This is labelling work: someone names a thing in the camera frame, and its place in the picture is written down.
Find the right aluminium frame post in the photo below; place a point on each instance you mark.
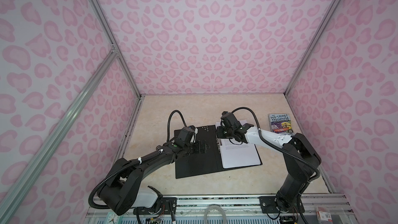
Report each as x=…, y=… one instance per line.
x=325, y=21

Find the small green clock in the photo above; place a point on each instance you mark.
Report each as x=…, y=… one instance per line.
x=112, y=218

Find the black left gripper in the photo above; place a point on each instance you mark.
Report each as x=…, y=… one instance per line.
x=204, y=149

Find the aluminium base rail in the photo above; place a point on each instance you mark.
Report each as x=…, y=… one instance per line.
x=229, y=209

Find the teal folder with black inside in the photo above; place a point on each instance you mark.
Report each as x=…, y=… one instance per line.
x=211, y=155

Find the diagonal aluminium frame bar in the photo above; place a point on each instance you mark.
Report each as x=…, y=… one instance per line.
x=32, y=171

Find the treehouse storey book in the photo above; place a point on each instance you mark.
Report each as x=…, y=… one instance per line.
x=280, y=124

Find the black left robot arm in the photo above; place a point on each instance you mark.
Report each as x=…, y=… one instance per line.
x=119, y=190

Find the white paper sheet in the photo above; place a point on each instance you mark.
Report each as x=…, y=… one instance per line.
x=236, y=155

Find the red white label packet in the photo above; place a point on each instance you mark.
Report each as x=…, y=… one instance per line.
x=323, y=215

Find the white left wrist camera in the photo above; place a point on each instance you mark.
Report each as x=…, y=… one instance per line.
x=193, y=140

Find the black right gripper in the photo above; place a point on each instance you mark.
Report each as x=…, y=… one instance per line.
x=219, y=132

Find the aluminium frame post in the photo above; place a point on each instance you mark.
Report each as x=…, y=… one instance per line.
x=104, y=23
x=325, y=21

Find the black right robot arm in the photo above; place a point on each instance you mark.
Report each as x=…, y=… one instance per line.
x=301, y=159

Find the left aluminium frame post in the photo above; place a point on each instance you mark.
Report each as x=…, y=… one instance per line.
x=104, y=23

